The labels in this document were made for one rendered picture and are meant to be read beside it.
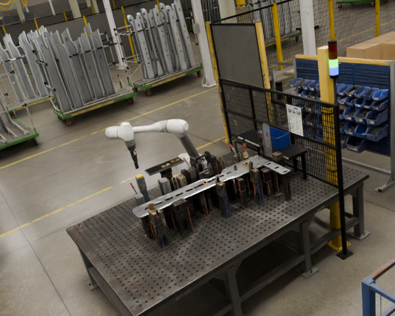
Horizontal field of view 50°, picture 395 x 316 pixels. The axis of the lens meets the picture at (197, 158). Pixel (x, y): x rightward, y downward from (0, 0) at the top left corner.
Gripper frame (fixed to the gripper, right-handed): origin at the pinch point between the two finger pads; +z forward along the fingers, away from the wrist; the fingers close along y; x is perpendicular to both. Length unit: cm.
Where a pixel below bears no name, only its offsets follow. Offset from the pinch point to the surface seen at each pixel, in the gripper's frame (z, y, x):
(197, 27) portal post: -18, -590, 391
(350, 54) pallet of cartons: 35, -187, 465
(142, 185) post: 19.8, 3.5, -0.4
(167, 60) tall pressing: 63, -726, 355
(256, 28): -65, -125, 237
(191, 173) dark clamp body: 21, 18, 44
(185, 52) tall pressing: 57, -734, 415
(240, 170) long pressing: 27, 39, 85
